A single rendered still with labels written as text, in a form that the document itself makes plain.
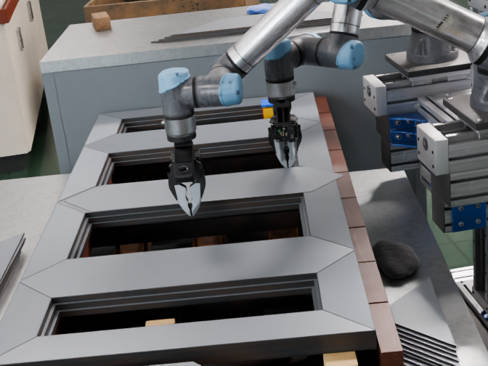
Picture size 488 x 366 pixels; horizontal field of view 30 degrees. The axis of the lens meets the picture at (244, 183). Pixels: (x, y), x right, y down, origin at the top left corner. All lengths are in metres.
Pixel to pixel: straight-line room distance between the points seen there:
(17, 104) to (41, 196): 2.46
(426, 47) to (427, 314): 0.94
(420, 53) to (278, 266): 0.98
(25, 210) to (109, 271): 0.75
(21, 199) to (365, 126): 1.21
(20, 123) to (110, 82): 2.14
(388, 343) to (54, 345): 0.63
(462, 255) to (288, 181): 1.58
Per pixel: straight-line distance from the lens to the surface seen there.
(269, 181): 2.40
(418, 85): 2.70
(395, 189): 2.75
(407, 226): 2.50
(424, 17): 2.05
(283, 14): 2.18
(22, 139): 5.32
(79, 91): 3.21
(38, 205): 2.77
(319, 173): 2.42
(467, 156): 2.27
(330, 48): 2.35
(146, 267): 2.03
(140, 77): 3.17
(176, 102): 2.13
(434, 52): 2.68
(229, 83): 2.11
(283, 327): 1.74
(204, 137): 2.79
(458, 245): 3.93
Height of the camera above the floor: 1.75
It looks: 22 degrees down
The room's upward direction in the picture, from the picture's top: 6 degrees counter-clockwise
